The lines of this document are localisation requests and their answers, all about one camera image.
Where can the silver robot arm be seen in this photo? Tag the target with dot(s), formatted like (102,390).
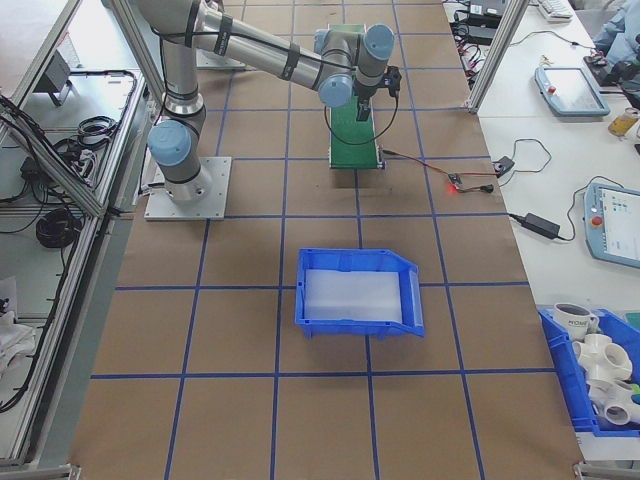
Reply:
(180,75)

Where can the forearm in blue sleeve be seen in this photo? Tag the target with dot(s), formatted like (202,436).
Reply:
(620,30)

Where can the green belt conveyor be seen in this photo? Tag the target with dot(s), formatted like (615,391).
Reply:
(352,150)

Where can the power strip with red switches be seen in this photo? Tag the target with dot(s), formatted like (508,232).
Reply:
(471,57)

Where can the small board with red light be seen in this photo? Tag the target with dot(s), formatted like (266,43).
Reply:
(454,179)

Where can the black power supply brick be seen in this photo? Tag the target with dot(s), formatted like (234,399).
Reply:
(475,32)

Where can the black barrel plug lead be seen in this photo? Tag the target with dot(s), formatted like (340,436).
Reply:
(486,188)

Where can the black brick with white label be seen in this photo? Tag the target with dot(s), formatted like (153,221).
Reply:
(487,7)

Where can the teach pendant with grey screen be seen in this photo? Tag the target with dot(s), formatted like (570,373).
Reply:
(570,90)

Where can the white keyboard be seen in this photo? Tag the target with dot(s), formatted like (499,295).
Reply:
(555,10)

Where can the black power adapter brick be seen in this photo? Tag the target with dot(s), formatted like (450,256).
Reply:
(542,225)

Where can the blue open-front storage bin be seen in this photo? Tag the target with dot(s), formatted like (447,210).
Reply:
(350,327)

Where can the black handheld controller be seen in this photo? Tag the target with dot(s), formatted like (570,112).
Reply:
(607,74)

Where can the teach pendant with lit screen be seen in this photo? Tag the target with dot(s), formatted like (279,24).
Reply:
(612,225)

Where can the white printed mug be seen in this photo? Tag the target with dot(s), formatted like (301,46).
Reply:
(567,320)

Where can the white PVC pipe fitting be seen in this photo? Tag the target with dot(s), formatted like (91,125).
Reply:
(612,400)
(597,350)

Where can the blue bin of parts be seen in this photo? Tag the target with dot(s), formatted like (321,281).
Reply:
(565,380)

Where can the green plastic piece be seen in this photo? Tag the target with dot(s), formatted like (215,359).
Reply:
(635,395)

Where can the white crumpled cloth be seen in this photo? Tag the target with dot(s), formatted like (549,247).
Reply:
(12,345)

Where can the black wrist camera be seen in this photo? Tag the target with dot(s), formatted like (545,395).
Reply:
(394,80)

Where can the aluminium profile post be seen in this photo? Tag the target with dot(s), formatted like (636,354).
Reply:
(492,55)

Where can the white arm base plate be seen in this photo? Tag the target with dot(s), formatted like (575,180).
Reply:
(217,197)
(225,62)

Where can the small black switch box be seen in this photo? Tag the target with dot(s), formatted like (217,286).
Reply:
(503,165)

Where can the V-shaped metal bar frame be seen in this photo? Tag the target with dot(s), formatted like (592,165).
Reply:
(82,195)

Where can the grey box in frame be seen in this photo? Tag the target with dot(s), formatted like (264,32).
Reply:
(55,75)

